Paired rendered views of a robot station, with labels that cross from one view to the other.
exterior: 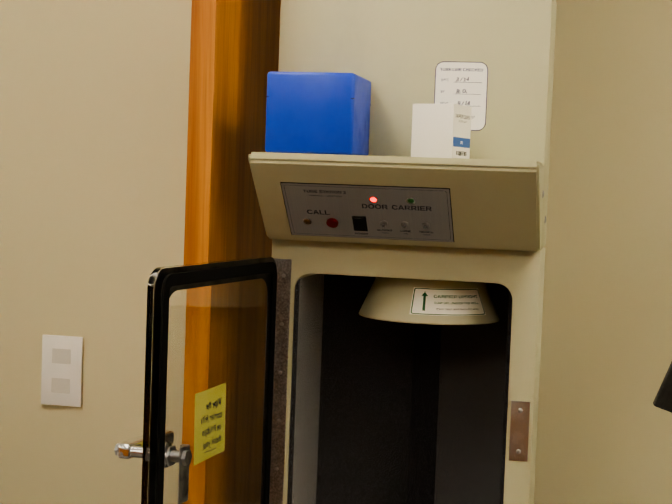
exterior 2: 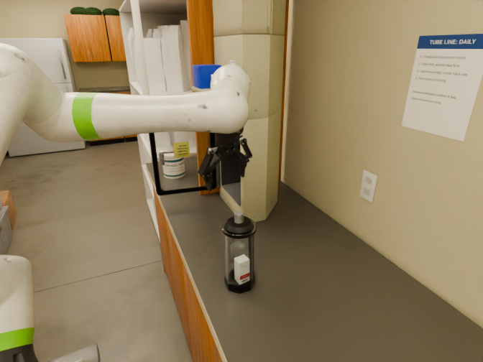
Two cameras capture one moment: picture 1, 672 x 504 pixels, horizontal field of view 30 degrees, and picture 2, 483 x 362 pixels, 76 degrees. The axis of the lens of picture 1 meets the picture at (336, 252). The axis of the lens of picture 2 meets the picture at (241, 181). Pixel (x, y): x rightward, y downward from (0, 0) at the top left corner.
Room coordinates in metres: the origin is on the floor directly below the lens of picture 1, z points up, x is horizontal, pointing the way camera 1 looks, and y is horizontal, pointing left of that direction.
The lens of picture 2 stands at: (0.75, -1.21, 1.67)
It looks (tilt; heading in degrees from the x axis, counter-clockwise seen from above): 23 degrees down; 55
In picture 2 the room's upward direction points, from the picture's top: straight up
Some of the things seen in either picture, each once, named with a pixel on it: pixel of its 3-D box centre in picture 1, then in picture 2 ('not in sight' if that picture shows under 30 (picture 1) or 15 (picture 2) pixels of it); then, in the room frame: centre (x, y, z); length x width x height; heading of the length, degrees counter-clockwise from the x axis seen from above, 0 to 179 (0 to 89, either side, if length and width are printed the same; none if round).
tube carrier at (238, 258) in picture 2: not in sight; (239, 253); (1.21, -0.53, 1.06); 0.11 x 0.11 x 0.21
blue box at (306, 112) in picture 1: (319, 115); (207, 76); (1.44, 0.02, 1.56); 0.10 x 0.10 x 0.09; 78
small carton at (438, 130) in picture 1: (441, 132); not in sight; (1.41, -0.11, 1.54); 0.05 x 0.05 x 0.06; 61
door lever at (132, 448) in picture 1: (156, 445); not in sight; (1.29, 0.18, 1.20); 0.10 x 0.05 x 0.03; 160
